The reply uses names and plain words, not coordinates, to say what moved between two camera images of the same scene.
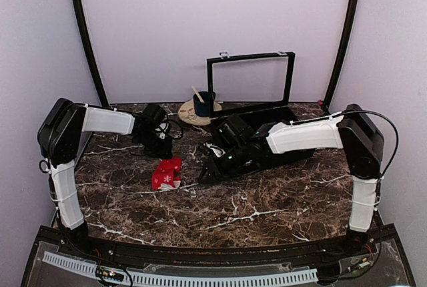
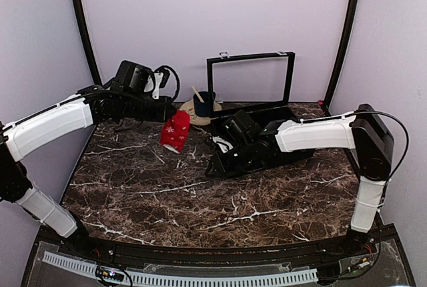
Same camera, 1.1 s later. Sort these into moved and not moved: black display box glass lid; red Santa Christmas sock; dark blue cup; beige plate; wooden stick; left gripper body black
Moved: left gripper body black; red Santa Christmas sock
Not moved: dark blue cup; black display box glass lid; beige plate; wooden stick
